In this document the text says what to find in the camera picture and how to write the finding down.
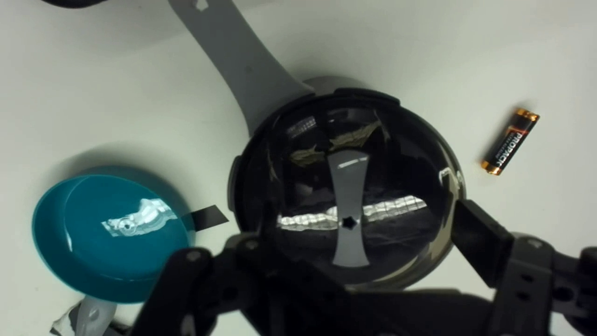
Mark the AA battery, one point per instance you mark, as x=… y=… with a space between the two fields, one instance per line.
x=508 y=142

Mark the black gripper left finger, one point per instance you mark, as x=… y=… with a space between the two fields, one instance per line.
x=274 y=295

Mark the black pot grey handle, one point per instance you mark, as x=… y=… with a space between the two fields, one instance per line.
x=258 y=82

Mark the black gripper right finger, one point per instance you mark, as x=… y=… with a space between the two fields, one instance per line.
x=528 y=274

